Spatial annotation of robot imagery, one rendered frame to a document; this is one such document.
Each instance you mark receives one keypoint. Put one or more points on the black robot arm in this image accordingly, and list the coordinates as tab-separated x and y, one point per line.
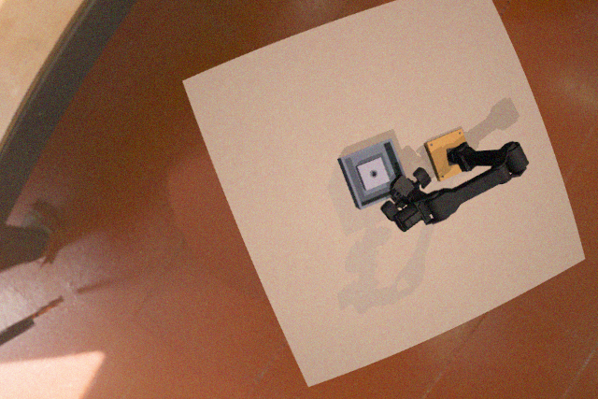
444	202

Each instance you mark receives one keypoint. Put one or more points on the white square plate with hole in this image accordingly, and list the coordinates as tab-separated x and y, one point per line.
379	174

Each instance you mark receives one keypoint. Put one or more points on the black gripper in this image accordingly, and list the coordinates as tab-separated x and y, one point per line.
390	209

